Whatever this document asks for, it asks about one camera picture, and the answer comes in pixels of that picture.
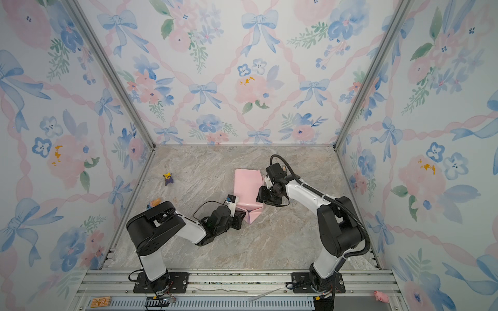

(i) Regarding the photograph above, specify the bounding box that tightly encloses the purple pink wrapping paper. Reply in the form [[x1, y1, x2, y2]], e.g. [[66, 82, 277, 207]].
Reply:
[[233, 168, 264, 224]]

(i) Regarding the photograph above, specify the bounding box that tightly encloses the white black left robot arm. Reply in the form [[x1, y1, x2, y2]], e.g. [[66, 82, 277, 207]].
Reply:
[[126, 201, 246, 282]]

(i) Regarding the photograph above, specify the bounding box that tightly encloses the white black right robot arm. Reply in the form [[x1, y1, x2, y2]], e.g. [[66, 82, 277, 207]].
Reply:
[[256, 180, 371, 292]]

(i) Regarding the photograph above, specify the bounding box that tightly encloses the purple yellow toy figure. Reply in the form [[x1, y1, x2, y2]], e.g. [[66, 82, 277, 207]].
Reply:
[[163, 172, 175, 186]]

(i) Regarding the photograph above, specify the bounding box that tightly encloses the orange blue toy figure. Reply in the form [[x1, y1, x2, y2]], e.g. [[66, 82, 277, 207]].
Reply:
[[147, 198, 162, 210]]

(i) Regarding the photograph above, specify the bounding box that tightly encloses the orange tag label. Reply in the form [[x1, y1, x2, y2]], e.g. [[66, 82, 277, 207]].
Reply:
[[89, 296, 112, 308]]

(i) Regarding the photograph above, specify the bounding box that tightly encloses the pink pig toy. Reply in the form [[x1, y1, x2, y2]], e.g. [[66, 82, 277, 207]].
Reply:
[[373, 290, 390, 304]]

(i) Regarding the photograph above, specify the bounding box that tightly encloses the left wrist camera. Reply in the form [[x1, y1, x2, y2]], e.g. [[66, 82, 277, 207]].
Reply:
[[224, 194, 237, 217]]

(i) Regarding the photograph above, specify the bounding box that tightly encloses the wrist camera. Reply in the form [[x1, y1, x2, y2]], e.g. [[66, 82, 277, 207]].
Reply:
[[264, 163, 288, 188], [224, 194, 237, 217]]

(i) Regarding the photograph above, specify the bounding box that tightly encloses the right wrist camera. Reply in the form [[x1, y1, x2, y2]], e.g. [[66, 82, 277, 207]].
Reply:
[[264, 163, 288, 188]]

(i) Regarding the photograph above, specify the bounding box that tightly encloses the black corrugated cable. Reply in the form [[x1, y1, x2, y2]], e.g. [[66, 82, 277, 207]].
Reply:
[[269, 154, 371, 259]]

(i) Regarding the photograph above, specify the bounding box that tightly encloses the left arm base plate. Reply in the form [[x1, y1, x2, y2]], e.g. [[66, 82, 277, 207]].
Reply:
[[129, 271, 190, 295]]

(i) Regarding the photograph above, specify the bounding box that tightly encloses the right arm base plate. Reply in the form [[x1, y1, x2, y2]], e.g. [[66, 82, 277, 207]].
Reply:
[[286, 272, 346, 295]]

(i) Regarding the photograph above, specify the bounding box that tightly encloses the aluminium front rail frame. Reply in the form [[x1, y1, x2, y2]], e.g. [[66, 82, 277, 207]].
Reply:
[[69, 269, 408, 310]]

